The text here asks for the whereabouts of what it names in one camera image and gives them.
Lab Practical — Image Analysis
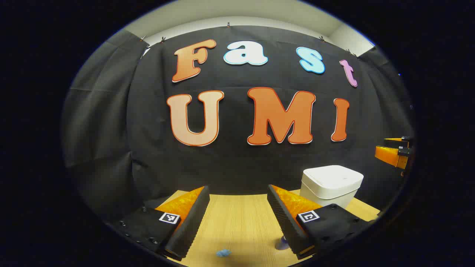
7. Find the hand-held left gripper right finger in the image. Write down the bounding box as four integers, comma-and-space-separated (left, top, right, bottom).
267, 184, 377, 260

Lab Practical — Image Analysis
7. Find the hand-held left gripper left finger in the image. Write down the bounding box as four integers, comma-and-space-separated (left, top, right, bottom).
108, 185, 210, 262

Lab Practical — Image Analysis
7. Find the blue silver pop can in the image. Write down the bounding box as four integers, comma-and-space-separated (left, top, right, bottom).
275, 235, 291, 251

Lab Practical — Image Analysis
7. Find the white desktop garbage bin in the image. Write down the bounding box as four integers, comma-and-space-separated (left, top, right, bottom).
299, 165, 364, 210

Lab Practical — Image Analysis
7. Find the wooden desktop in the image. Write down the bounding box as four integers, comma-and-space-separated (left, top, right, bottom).
143, 189, 381, 267

